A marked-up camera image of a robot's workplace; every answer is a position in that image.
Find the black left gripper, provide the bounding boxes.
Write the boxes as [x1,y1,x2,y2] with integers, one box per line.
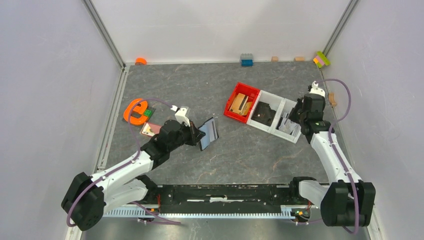
[168,119,205,152]

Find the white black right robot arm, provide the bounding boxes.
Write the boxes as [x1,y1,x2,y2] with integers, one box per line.
[288,93,376,228]

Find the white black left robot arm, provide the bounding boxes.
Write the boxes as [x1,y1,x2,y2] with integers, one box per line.
[61,120,216,231]

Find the white cards in bin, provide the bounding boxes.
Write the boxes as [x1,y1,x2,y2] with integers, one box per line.
[276,112,298,135]

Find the stack of gold credit cards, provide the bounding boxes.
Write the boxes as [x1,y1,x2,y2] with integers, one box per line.
[229,93,253,116]

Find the white plastic bin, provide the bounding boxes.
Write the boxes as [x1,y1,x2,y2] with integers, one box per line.
[246,90,285,133]
[270,98,301,144]

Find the curved wooden arch block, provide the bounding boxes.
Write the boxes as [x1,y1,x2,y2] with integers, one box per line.
[328,92,338,108]

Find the pink wooden block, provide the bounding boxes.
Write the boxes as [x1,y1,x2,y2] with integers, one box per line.
[139,122,162,137]

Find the red plastic bin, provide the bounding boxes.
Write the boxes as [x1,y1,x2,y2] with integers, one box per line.
[223,82,260,124]

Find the green lego brick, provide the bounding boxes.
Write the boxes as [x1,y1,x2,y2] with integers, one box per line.
[143,107,156,119]

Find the green pink lego stack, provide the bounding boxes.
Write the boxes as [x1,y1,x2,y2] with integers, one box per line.
[312,51,331,69]

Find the orange letter toy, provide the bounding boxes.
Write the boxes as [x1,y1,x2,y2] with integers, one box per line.
[123,98,149,126]

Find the blue grey lego block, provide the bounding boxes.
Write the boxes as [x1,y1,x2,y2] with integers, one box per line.
[240,53,254,67]

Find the orange round toy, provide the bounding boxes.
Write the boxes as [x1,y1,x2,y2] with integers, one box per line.
[134,57,147,66]

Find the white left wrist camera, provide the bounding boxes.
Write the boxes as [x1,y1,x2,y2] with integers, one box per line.
[170,105,191,127]

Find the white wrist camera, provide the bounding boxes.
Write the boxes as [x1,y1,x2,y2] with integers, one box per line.
[170,105,191,127]
[308,81,326,98]

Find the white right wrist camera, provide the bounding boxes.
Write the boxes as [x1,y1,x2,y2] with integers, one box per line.
[308,81,326,98]

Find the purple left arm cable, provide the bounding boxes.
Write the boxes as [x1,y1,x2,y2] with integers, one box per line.
[66,97,173,228]

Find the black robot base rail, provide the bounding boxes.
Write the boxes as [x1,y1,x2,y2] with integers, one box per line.
[138,184,309,214]

